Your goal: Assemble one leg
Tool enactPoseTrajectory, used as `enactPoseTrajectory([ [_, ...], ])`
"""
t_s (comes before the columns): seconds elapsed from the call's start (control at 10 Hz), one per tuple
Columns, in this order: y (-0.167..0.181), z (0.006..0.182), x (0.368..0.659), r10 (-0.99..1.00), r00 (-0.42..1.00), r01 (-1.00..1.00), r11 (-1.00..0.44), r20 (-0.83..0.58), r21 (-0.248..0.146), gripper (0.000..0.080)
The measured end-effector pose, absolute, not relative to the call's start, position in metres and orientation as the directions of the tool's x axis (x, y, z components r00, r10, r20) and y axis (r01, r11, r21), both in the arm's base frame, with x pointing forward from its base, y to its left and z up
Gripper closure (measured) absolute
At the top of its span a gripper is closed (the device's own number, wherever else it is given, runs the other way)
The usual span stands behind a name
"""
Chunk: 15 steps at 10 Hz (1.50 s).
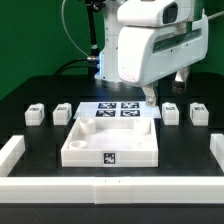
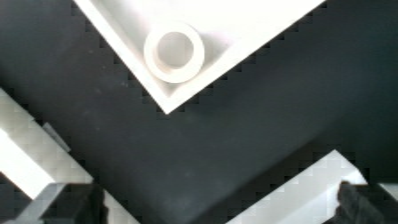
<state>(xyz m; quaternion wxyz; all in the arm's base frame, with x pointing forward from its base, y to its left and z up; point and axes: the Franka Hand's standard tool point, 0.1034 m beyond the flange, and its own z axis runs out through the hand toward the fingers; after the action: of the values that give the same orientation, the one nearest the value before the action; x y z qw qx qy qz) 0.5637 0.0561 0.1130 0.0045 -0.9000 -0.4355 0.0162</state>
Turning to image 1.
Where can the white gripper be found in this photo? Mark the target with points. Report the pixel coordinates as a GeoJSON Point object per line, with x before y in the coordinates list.
{"type": "Point", "coordinates": [146, 55]}

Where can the white square tabletop part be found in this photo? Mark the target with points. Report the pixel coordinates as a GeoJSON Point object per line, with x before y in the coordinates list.
{"type": "Point", "coordinates": [111, 142]}

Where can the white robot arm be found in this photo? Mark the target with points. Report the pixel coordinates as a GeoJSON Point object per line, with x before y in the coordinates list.
{"type": "Point", "coordinates": [141, 13]}

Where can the white sheet with markers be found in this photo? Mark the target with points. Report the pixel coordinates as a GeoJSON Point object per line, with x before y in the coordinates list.
{"type": "Point", "coordinates": [116, 109]}

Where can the white U-shaped obstacle fence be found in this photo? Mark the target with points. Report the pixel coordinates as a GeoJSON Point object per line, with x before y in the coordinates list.
{"type": "Point", "coordinates": [101, 190]}

